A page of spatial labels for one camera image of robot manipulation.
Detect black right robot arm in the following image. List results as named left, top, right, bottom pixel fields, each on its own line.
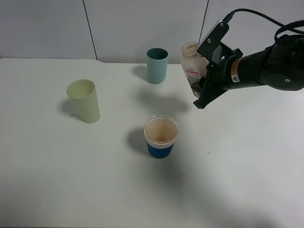
left=191, top=35, right=304, bottom=109

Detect teal plastic cup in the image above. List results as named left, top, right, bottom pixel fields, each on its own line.
left=147, top=48, right=168, bottom=84

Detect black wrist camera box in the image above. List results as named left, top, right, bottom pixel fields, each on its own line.
left=197, top=20, right=229, bottom=65

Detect light green plastic cup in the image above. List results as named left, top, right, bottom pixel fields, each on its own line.
left=66, top=79, right=100, bottom=124

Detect black camera cable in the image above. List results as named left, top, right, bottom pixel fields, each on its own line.
left=223, top=8, right=304, bottom=43

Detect clear plastic drink bottle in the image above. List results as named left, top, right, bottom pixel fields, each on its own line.
left=180, top=41, right=209, bottom=86

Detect clear cup with blue sleeve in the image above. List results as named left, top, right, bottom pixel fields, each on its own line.
left=144, top=115, right=179, bottom=159

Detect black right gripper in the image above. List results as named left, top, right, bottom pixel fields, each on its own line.
left=191, top=49, right=264, bottom=109

